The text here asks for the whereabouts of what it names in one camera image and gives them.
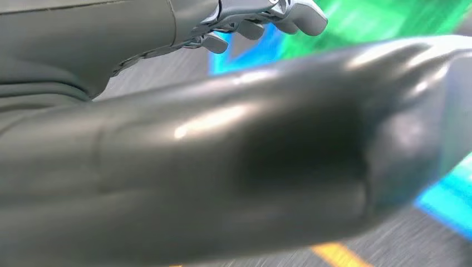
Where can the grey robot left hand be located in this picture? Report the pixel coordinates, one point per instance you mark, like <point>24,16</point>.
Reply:
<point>221,147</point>

